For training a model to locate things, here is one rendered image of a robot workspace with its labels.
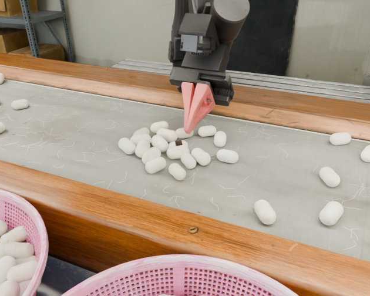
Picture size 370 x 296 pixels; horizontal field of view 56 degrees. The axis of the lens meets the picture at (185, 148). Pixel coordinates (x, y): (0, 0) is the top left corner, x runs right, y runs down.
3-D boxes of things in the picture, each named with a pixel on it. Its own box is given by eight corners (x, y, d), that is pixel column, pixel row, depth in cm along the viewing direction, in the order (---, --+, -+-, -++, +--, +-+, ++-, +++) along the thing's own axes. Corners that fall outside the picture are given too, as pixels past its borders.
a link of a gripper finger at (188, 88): (210, 128, 52) (226, 75, 55) (167, 120, 54) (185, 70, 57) (218, 145, 58) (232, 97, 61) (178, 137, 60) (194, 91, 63)
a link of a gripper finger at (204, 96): (195, 125, 53) (212, 73, 55) (153, 118, 55) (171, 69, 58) (204, 143, 59) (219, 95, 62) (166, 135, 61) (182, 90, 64)
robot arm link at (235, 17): (264, 19, 53) (250, -45, 56) (209, 22, 51) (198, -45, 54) (242, 58, 64) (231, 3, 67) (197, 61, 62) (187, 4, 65)
